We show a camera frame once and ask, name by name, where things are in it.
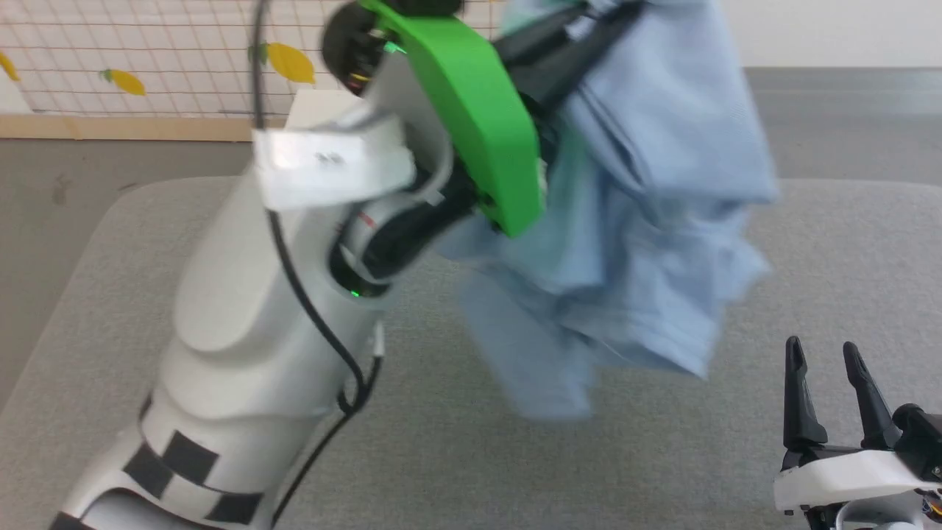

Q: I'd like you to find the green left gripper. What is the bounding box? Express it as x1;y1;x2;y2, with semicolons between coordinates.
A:
359;0;642;277

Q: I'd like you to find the light blue polo shirt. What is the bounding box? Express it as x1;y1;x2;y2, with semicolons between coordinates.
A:
438;0;781;422

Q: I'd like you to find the lemon tile partition panel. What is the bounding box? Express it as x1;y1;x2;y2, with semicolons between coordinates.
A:
0;0;509;141

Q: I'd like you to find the white box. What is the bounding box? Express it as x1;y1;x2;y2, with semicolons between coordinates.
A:
283;88;369;137

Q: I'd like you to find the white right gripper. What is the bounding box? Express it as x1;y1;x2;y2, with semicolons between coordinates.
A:
773;336;942;530

